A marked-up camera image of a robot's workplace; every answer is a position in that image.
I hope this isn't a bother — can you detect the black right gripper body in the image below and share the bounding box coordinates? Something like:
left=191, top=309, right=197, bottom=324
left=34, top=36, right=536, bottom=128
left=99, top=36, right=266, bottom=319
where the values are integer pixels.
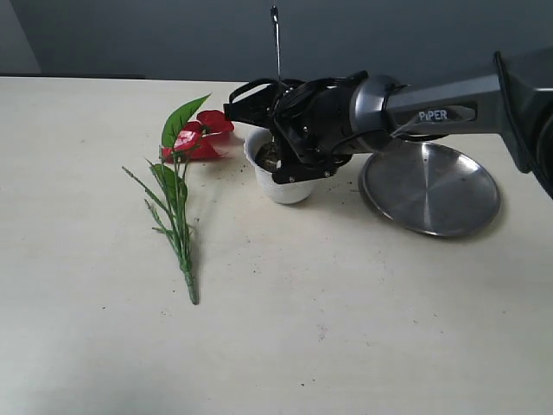
left=271, top=75, right=367, bottom=166

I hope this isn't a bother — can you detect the stainless steel spork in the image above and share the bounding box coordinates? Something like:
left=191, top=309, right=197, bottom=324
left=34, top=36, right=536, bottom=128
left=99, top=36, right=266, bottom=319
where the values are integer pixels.
left=270, top=3, right=282, bottom=80

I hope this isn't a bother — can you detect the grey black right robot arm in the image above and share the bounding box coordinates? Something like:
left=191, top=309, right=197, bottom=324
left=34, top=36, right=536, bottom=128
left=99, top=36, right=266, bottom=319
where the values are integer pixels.
left=224, top=48, right=552, bottom=192

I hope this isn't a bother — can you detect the white scalloped flower pot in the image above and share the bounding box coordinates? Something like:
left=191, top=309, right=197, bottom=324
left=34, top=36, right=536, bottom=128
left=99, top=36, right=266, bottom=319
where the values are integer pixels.
left=244, top=128, right=317, bottom=205

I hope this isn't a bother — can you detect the dark soil in pot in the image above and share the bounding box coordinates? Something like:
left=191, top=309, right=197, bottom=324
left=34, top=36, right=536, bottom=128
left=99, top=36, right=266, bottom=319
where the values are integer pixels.
left=255, top=142, right=281, bottom=173

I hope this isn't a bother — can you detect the artificial red flower stem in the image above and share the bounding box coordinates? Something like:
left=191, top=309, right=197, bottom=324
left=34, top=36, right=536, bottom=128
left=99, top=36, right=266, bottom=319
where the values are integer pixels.
left=122, top=94, right=234, bottom=305

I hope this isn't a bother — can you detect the round stainless steel plate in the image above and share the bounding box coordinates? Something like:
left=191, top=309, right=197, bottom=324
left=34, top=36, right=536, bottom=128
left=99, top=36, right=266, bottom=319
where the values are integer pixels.
left=359, top=142, right=501, bottom=238

